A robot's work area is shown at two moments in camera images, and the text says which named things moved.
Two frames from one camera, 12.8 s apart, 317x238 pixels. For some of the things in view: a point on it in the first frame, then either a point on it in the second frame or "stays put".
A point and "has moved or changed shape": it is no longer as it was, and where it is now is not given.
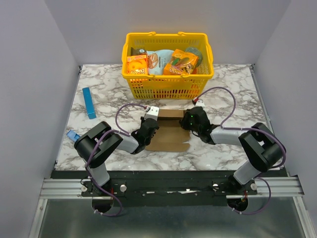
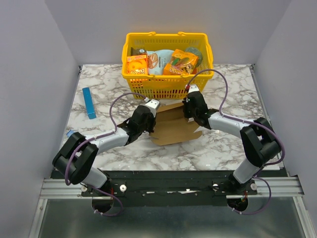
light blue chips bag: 157,60 stays put
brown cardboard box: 170,136 has moved or changed shape
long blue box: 90,112 stays put
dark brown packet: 134,52 stays put
